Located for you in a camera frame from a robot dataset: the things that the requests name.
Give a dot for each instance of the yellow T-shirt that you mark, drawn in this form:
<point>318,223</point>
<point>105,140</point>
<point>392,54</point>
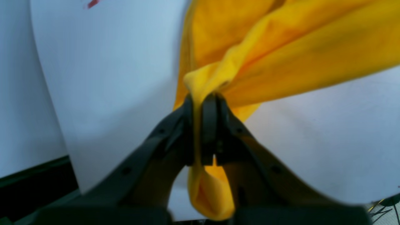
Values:
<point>322,76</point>

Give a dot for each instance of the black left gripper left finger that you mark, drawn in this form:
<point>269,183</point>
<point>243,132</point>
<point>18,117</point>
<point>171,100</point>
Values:
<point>137,191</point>

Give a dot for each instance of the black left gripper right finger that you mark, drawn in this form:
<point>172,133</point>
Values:
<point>264,190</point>

